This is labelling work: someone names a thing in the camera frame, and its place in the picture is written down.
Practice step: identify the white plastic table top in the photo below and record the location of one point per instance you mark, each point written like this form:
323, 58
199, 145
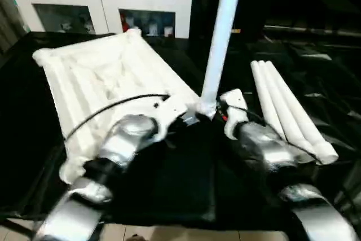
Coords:
98, 69

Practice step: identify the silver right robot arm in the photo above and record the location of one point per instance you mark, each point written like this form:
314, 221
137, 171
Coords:
270, 150

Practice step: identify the white cabinet with glass doors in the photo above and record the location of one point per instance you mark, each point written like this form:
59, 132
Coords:
104, 6

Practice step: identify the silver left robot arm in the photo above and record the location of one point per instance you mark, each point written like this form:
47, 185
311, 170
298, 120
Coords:
127, 136

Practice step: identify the grey curtain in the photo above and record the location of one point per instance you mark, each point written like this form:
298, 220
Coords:
11, 21

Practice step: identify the white plastic table leg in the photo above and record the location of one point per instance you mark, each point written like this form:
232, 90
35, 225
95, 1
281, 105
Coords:
267, 97
279, 97
291, 97
221, 40

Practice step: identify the black mat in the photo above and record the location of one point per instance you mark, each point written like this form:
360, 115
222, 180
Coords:
183, 181

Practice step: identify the grey metal rail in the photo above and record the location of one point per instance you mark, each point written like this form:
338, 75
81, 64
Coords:
310, 30

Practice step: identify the red bottle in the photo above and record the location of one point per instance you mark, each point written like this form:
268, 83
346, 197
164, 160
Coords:
125, 23

